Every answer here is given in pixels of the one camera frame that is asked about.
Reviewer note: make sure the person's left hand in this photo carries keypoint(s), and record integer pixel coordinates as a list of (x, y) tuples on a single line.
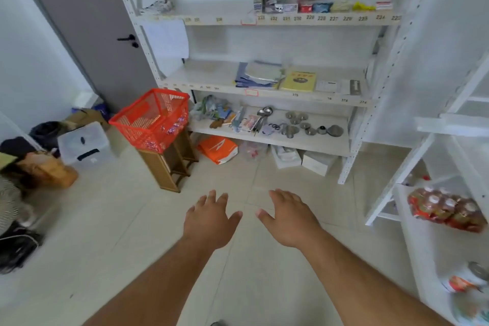
[(210, 222)]

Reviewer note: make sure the person's right hand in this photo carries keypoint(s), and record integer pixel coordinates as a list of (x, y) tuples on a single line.
[(294, 222)]

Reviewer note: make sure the pile of blue cans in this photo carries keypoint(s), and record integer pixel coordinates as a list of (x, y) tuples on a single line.
[(174, 127)]

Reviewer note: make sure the red plastic shopping basket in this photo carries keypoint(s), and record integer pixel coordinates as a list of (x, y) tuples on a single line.
[(133, 134)]

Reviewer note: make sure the white metal shelf rack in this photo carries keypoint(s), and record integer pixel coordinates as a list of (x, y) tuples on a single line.
[(420, 241)]

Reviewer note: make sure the person's right forearm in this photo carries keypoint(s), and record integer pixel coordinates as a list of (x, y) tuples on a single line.
[(366, 287)]

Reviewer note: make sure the person's left forearm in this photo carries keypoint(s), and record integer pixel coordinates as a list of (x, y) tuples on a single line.
[(153, 287)]

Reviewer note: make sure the person's grey shoe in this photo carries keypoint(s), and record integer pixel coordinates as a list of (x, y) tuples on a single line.
[(217, 323)]

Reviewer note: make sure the white flat box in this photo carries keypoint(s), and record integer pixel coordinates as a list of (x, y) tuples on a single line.
[(286, 155), (319, 163)]

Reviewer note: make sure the wooden stool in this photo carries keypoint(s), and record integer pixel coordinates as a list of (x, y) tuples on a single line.
[(168, 173)]

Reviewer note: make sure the orange white bag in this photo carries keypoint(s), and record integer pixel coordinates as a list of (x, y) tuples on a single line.
[(217, 148)]

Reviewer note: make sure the clear plastic bag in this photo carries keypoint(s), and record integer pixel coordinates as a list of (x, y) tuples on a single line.
[(252, 150)]

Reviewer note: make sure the white metal storage rack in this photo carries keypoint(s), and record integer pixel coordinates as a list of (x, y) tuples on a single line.
[(267, 142)]

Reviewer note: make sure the packet with black rings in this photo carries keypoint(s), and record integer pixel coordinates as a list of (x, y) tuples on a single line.
[(273, 128)]

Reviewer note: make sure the small brown pouch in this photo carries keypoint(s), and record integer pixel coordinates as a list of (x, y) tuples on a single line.
[(217, 123)]

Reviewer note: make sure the group of metal lids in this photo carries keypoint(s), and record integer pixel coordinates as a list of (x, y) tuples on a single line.
[(305, 123)]

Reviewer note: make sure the white blister packet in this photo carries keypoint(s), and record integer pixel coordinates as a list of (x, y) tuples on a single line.
[(248, 123)]

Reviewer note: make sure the blue green packets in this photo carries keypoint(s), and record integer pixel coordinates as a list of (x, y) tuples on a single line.
[(212, 108)]

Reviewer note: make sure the metal spoon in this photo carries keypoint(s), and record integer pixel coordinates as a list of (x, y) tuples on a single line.
[(268, 110), (261, 112)]

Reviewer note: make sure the white card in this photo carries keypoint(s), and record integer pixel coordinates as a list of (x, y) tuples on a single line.
[(327, 86)]

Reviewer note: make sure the yellow book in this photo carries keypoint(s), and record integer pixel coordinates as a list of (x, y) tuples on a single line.
[(298, 81)]

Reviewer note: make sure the clear plastic storage box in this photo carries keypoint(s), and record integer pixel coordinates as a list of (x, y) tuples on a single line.
[(86, 146)]

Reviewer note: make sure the black white booklet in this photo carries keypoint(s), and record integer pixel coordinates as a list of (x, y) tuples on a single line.
[(353, 87)]

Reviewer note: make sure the stack of blue folders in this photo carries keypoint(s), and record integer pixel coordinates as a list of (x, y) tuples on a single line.
[(256, 75)]

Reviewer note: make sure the wrapped pack of small bottles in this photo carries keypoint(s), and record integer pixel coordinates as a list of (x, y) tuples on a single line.
[(447, 209)]

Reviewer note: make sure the blue box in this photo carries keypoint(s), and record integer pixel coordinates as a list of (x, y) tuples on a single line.
[(101, 110)]

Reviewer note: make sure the yellow paper bag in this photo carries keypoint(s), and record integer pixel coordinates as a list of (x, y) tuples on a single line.
[(53, 171)]

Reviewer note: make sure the brown cardboard box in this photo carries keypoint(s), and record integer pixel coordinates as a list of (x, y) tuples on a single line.
[(82, 117)]

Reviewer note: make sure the white bottle silver cap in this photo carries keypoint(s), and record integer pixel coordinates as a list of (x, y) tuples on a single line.
[(464, 280)]

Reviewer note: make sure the black bin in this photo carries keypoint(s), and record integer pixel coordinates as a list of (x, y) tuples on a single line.
[(47, 132)]

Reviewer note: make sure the white paper sign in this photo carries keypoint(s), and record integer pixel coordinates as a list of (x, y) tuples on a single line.
[(166, 37)]

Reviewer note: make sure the black woven bag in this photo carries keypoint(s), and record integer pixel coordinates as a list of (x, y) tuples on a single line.
[(17, 245)]

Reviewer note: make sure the peach print can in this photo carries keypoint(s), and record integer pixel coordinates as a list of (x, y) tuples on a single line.
[(470, 306)]

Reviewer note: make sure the folded heart print cloth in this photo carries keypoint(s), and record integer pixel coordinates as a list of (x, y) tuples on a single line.
[(156, 6)]

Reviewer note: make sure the grey door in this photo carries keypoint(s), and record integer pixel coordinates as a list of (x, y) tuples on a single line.
[(88, 31)]

